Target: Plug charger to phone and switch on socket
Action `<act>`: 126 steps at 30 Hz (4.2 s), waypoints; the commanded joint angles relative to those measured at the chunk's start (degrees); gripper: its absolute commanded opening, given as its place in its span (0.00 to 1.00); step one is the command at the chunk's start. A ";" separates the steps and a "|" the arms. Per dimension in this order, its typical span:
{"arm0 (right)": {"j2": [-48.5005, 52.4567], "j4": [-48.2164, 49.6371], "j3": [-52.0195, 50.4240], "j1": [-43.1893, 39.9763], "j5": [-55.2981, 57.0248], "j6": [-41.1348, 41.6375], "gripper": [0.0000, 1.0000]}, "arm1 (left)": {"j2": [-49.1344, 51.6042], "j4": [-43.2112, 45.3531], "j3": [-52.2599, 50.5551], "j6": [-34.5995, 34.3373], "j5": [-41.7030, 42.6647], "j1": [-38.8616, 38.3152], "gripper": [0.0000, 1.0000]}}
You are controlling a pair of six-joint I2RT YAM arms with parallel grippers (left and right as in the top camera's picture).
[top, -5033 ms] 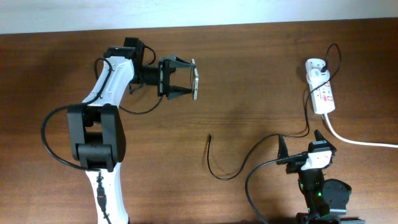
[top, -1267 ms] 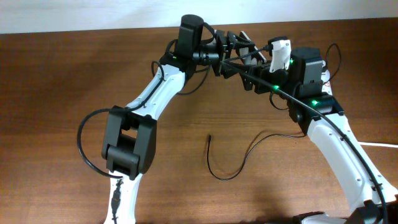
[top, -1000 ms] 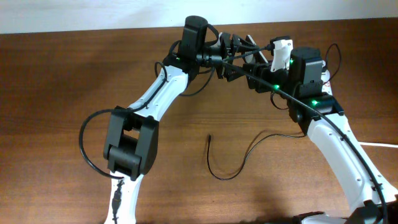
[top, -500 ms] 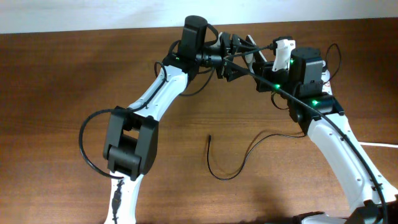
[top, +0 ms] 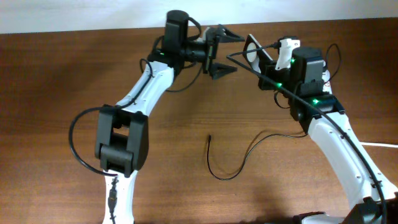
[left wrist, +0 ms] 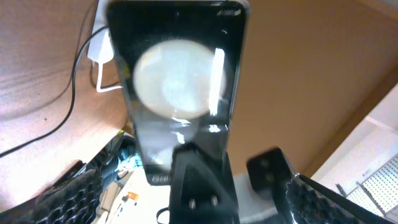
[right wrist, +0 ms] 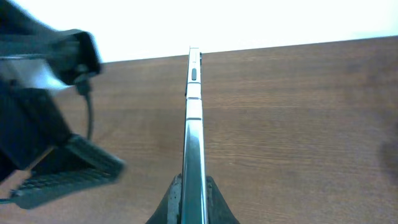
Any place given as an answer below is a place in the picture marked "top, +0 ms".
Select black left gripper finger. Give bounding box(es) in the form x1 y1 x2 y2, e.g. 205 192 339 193
211 63 238 80
217 24 245 42

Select black smartphone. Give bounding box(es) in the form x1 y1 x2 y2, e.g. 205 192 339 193
243 34 276 73

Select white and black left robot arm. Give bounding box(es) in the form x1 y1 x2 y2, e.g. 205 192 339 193
95 10 244 223

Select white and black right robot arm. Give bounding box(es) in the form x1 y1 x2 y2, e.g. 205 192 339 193
252 44 397 223

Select white power strip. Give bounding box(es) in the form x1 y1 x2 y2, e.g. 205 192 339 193
322 61 332 94

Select black right camera cable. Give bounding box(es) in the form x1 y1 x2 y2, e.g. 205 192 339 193
225 42 388 224

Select black camera cable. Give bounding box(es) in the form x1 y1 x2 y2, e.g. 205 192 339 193
225 42 388 224
68 17 205 224

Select white power strip cord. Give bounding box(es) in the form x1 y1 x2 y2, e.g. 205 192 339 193
360 141 398 149

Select black left camera cable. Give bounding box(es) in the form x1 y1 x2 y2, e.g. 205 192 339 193
68 17 205 224

